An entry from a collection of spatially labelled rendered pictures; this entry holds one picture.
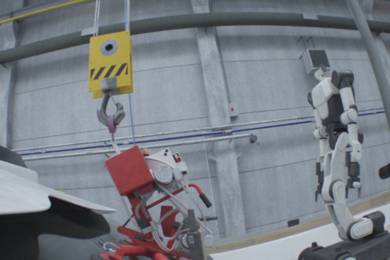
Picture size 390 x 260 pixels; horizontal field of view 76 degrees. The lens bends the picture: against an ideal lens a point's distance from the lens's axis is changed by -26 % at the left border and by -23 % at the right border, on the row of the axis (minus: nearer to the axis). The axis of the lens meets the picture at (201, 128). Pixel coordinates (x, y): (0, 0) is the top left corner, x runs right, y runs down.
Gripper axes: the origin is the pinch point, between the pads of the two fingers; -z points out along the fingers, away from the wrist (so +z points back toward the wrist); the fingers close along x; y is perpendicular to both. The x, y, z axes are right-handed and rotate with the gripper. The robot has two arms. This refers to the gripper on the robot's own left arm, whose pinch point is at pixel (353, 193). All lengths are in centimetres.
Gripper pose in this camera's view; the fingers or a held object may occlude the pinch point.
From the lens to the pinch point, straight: 194.0
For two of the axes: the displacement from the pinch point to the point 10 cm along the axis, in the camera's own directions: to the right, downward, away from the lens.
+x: -9.9, -0.9, -0.9
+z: 0.6, -9.7, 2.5
